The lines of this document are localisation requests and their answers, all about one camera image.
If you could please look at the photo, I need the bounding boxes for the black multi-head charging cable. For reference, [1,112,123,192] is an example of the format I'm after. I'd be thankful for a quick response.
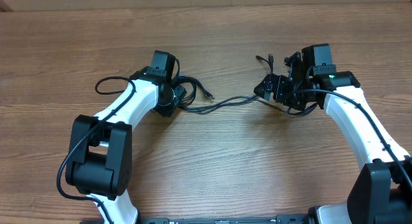
[172,53,319,118]

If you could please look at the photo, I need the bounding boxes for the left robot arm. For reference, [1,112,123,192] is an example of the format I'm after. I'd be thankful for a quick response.
[57,50,185,223]

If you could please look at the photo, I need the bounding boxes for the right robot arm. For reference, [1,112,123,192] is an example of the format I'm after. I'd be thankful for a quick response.
[254,44,411,223]

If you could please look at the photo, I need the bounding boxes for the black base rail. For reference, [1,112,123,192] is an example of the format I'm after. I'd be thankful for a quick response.
[136,214,316,224]

